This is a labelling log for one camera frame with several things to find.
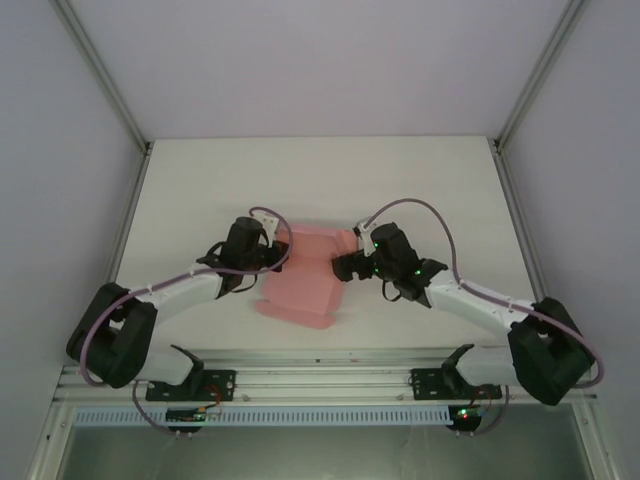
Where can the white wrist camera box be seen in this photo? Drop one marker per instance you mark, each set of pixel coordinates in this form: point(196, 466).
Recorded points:
point(364, 240)
point(269, 222)

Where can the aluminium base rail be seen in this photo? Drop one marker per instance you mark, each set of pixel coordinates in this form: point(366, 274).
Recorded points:
point(320, 380)

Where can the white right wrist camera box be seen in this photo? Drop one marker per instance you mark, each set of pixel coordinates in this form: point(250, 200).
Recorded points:
point(364, 240)

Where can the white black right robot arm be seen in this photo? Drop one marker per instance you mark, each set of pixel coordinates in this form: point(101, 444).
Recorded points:
point(540, 345)

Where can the pink cloth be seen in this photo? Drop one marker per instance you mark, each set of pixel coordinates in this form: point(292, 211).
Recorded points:
point(305, 280)

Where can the aluminium table side rail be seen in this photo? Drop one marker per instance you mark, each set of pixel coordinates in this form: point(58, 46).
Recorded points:
point(517, 220)
point(131, 210)

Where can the aluminium frame post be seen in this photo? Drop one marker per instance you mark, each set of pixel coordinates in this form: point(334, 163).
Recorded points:
point(102, 70)
point(537, 70)

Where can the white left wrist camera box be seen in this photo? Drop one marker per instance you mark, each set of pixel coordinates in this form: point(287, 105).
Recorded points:
point(269, 222)

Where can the small circuit board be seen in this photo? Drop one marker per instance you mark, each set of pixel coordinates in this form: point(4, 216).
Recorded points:
point(192, 416)
point(467, 415)

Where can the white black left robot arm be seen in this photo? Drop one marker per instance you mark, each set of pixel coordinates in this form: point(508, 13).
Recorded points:
point(125, 330)

